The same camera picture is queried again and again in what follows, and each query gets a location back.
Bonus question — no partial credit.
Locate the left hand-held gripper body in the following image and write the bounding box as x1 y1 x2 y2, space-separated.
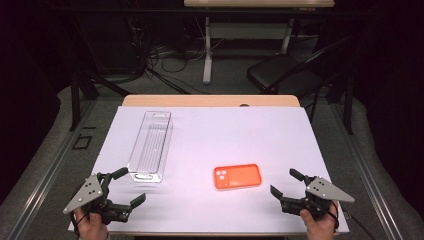
62 171 134 225

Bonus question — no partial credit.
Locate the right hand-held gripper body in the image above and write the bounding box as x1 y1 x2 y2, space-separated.
280 175 355 219

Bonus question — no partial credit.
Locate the clear plastic tray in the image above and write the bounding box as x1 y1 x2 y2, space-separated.
127 110 174 184

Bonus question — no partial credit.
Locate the orange phone case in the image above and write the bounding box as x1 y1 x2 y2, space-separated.
213 163 263 190

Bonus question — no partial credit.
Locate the person's left hand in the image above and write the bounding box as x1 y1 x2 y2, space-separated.
73 206 110 240

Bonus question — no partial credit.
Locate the person's right hand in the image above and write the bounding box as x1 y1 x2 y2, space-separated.
299 201 339 240

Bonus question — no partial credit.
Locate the white table mat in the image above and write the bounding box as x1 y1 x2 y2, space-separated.
68 105 350 234

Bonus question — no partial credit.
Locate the black metal stand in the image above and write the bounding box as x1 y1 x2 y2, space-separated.
68 19 131 132

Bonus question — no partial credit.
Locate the black folding chair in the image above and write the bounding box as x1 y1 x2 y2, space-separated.
246 34 354 124

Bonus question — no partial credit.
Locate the wooden table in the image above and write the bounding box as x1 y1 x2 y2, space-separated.
74 94 341 238

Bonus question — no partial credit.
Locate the right hand-held gripper cable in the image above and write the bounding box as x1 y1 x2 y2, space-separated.
328 199 340 231

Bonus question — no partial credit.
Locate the hand-held gripper cable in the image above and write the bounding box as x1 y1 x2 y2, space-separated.
69 211 91 238
328 199 340 231

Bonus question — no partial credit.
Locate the left hand-held gripper cable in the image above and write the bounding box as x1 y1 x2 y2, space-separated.
69 211 91 238

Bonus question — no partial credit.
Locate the grey metal floor rail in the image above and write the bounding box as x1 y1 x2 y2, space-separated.
328 99 406 240
6 99 98 240

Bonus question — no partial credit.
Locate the thin black cable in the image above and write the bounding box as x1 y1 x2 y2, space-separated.
343 209 376 240

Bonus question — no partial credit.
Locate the bundle of black cables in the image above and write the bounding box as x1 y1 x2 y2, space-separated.
126 16 214 96

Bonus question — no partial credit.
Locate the white frame desk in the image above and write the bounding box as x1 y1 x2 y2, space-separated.
183 0 336 85

